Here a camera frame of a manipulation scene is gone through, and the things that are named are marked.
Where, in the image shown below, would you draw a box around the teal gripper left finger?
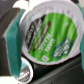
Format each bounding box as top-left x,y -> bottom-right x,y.
2,9 -> 25,77

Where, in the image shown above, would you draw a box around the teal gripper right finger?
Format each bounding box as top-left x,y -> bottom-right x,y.
78,27 -> 84,67

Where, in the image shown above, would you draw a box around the green-lidded white kcup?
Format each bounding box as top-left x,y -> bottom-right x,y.
20,0 -> 81,65

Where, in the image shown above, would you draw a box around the black kcup holder drawer unit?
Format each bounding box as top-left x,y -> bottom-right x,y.
0,7 -> 84,84

